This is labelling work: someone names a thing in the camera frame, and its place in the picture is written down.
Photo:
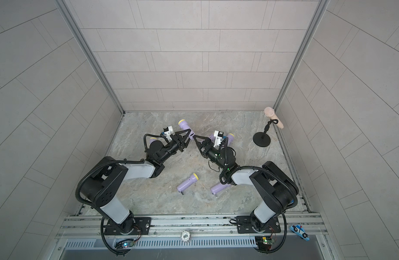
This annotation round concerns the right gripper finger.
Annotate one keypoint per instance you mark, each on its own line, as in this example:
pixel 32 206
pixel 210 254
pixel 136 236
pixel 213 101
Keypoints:
pixel 203 151
pixel 202 141

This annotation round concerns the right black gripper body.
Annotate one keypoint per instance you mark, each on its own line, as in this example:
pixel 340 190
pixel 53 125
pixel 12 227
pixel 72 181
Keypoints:
pixel 216 156

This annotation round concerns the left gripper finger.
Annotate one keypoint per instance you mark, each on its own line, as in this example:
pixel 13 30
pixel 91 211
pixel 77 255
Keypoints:
pixel 175 137
pixel 183 139

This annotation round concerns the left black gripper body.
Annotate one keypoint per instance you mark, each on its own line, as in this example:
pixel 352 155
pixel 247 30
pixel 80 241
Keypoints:
pixel 169 149

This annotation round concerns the purple flashlight horizontal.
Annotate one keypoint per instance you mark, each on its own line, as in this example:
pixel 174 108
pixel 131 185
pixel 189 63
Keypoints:
pixel 184 126

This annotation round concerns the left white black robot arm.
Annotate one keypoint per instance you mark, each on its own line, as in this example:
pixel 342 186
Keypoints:
pixel 98 187

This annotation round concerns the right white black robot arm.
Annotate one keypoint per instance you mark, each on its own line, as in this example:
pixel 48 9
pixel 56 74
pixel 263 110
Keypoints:
pixel 277 190

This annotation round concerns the purple flashlight back right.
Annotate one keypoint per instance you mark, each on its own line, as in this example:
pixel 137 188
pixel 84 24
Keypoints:
pixel 230 138

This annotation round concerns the purple flashlight front middle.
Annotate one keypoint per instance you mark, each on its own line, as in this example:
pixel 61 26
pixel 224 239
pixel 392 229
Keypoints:
pixel 187 183

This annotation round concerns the purple flashlight front right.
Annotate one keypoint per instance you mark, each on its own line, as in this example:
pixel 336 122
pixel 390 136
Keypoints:
pixel 218 188

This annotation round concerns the beige microphone on stand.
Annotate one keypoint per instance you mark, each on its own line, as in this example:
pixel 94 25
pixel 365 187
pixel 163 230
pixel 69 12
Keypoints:
pixel 270 113

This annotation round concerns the right circuit board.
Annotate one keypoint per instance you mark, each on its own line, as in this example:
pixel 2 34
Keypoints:
pixel 264 244

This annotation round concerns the left green circuit board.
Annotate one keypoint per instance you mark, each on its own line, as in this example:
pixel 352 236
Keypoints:
pixel 125 244

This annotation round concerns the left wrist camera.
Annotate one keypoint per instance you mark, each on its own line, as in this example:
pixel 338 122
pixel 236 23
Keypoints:
pixel 167 132

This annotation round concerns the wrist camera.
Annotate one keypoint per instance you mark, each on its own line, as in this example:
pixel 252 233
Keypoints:
pixel 167 132
pixel 218 138

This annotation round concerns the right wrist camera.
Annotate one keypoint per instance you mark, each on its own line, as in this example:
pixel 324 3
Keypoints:
pixel 218 138

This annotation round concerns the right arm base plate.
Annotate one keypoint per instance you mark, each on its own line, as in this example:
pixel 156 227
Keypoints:
pixel 248 225

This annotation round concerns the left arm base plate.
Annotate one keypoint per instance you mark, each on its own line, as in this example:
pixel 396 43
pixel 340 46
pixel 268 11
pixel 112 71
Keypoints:
pixel 137 226

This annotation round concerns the blue tag on rail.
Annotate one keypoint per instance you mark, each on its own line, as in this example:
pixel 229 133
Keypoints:
pixel 299 230

